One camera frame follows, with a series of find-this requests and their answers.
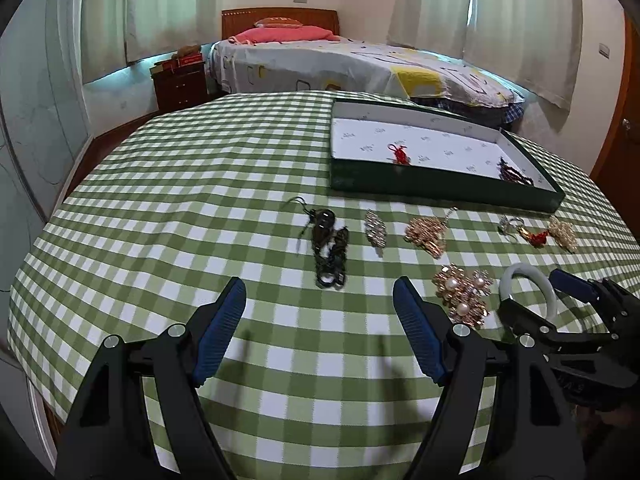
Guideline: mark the white wall switch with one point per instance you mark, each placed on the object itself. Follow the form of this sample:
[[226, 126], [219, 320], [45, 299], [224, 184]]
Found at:
[[605, 50]]

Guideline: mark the wide white curtain panel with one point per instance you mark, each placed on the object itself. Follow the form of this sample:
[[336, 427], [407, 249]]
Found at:
[[525, 25], [170, 5]]

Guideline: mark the dark green jewelry tray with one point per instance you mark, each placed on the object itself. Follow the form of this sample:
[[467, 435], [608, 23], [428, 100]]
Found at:
[[450, 145]]

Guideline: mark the pink pillow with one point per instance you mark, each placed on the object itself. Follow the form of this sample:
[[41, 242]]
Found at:
[[280, 34]]

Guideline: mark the narrow white curtain panel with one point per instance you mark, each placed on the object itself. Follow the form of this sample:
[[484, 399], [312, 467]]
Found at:
[[430, 5], [102, 15]]

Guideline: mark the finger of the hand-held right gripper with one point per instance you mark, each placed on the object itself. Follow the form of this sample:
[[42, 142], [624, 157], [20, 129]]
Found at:
[[570, 284], [520, 312]]

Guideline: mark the red knot gold charm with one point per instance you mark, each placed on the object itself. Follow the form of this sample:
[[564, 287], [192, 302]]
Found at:
[[537, 237]]

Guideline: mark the green checked tablecloth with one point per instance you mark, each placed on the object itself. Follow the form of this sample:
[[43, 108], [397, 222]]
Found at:
[[200, 185]]

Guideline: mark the white jade bangle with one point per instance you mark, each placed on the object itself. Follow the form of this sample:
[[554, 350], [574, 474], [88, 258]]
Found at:
[[530, 269]]

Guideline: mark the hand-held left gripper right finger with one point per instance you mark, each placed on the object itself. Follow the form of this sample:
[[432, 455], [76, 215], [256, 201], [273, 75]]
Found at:
[[417, 325]]

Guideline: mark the red knot tassel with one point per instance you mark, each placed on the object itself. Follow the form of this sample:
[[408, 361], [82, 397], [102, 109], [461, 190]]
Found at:
[[398, 155]]

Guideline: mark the dark wooden nightstand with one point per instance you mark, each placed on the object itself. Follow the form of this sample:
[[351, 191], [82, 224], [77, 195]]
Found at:
[[180, 90]]

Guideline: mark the red flat box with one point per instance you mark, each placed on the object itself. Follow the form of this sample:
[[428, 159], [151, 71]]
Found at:
[[180, 64]]

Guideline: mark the bed with printed cover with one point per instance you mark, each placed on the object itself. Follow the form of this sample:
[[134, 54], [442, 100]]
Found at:
[[310, 65]]

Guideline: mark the blue checked bed sheet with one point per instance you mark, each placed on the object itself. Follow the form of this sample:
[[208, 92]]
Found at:
[[480, 112]]

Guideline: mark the rose gold pearl flower brooch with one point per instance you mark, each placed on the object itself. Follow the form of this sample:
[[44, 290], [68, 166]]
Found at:
[[462, 292]]

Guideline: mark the silver rhinestone brooch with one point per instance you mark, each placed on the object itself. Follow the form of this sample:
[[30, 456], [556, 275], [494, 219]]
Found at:
[[374, 227]]

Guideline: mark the orange patterned cushion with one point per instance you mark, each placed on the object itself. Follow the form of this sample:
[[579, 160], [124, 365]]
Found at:
[[277, 22]]

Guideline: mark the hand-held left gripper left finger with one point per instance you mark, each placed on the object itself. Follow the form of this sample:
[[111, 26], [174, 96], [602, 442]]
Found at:
[[220, 330]]

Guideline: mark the wooden headboard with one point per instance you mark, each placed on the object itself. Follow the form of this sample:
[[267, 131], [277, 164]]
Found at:
[[300, 14]]

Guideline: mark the brown soft toy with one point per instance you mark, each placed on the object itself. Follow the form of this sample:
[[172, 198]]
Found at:
[[187, 51]]

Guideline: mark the frosted glass panel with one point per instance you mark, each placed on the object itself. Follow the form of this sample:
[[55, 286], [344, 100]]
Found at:
[[35, 110]]

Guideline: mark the person's right forearm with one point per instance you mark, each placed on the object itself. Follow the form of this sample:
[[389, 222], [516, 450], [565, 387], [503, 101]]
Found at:
[[615, 435]]

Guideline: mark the brown wooden door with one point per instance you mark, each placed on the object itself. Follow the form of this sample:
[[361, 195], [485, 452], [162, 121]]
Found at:
[[620, 85]]

